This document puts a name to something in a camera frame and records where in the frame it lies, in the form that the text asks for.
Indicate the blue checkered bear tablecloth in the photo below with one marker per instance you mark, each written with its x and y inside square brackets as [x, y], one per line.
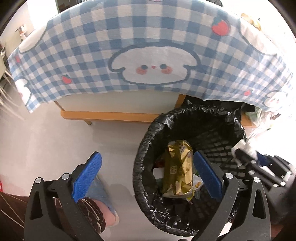
[189, 47]

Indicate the black trash bin with liner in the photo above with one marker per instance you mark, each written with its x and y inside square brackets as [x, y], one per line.
[212, 130]

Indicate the large gold paper bag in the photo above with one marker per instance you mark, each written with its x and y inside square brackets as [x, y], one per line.
[178, 170]

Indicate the person's foot blue slipper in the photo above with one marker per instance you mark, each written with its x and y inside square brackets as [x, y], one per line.
[98, 194]

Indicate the white tissue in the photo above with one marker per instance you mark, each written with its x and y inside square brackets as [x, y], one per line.
[244, 146]

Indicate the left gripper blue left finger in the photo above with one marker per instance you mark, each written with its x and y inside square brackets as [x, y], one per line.
[84, 174]

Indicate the yellow snack wrapper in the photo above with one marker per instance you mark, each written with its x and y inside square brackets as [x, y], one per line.
[195, 190]

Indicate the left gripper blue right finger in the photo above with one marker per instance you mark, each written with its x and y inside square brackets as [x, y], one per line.
[210, 174]

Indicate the white dining chair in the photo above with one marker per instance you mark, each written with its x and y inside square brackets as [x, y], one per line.
[6, 75]

